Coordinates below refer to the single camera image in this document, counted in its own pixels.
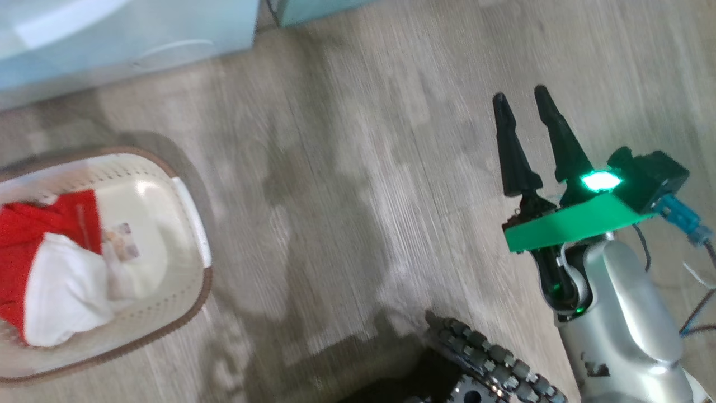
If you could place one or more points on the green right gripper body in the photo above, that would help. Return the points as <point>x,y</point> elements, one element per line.
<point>576,224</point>

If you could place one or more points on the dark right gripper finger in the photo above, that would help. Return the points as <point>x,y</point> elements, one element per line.
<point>514,157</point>
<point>565,145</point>

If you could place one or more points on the white garment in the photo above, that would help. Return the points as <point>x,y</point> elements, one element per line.
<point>64,291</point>

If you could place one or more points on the red garment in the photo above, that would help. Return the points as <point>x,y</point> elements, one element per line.
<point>33,229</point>

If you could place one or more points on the cream perforated laundry basket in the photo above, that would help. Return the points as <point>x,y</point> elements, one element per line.
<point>156,224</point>

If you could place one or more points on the printed basket label sticker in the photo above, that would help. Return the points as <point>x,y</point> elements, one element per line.
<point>120,242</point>

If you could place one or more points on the white washing machine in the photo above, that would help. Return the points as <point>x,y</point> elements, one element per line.
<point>112,39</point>

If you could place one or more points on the black roller robot wheel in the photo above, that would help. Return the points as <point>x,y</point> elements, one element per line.
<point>492,358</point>

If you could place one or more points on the pale teal cabinet front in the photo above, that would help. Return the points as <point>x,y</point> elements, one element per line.
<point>313,10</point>

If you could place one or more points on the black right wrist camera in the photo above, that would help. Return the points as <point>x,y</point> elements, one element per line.
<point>649,176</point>

